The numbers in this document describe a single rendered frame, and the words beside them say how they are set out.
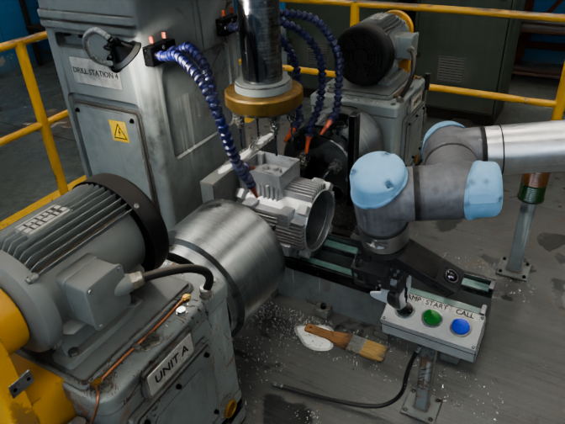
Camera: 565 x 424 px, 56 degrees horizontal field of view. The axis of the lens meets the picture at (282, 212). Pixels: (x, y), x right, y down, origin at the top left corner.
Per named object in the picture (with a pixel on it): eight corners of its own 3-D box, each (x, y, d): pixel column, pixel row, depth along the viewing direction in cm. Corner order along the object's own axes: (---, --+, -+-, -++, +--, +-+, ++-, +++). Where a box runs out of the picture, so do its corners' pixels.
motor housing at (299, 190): (234, 250, 139) (228, 187, 129) (272, 214, 153) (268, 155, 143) (303, 272, 130) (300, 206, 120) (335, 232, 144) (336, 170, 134)
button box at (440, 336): (381, 331, 100) (378, 319, 96) (394, 300, 104) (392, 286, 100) (474, 363, 93) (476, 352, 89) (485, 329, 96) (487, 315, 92)
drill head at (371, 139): (270, 209, 156) (265, 130, 143) (330, 152, 186) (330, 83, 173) (349, 230, 145) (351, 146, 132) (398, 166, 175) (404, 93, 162)
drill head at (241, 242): (104, 366, 108) (72, 268, 95) (210, 266, 135) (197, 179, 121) (203, 414, 97) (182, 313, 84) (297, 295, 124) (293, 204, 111)
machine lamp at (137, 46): (71, 87, 109) (54, 23, 102) (111, 71, 117) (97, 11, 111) (136, 98, 101) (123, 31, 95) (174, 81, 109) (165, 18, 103)
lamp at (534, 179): (519, 184, 130) (522, 168, 128) (523, 174, 135) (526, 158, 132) (546, 190, 128) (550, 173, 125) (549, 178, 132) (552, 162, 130)
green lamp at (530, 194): (515, 200, 133) (519, 184, 130) (520, 189, 137) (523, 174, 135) (541, 206, 130) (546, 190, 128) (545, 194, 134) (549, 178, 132)
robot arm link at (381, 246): (416, 205, 78) (397, 249, 74) (417, 224, 81) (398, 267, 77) (367, 194, 81) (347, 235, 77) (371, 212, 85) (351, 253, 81)
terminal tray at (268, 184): (239, 192, 134) (236, 166, 130) (261, 174, 141) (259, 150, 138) (280, 203, 128) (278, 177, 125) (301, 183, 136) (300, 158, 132)
